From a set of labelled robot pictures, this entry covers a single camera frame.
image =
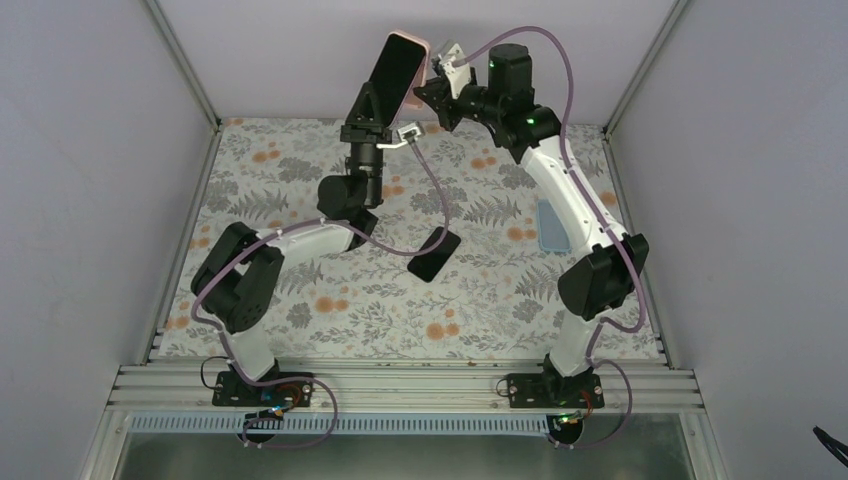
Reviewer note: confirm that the light blue phone case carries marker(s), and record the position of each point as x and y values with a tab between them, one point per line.
552	236

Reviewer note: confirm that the floral patterned table mat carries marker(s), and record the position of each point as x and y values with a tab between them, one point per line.
496	298

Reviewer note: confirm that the phone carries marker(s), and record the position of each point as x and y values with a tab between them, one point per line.
426	267
396	71

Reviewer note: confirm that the right aluminium corner post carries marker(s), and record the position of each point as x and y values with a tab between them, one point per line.
656	46

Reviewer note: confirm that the aluminium rail frame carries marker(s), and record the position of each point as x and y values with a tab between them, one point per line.
404	397

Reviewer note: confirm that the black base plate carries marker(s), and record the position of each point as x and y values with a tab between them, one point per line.
551	391
232	391

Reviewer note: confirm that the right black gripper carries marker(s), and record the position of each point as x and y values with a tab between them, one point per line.
439	97

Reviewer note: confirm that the left aluminium corner post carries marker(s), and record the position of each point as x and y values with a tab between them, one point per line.
168	34

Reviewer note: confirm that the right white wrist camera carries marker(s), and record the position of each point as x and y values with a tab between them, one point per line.
451	63

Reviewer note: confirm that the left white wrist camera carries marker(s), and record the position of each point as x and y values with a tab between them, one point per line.
407	135

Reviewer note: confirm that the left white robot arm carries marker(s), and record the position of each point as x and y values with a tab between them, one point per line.
237	280

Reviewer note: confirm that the aluminium corner post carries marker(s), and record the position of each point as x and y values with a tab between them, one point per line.
168	34
656	46

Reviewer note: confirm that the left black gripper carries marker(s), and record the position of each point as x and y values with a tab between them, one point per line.
353	126

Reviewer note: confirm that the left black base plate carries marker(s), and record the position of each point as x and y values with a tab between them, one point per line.
232	391

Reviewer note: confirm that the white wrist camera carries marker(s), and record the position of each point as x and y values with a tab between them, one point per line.
451	63
407	135

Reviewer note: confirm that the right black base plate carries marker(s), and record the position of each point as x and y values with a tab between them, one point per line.
551	391

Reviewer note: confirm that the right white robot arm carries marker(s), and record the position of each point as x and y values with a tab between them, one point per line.
609	260

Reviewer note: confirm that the black object at edge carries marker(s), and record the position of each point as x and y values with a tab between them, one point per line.
835	447

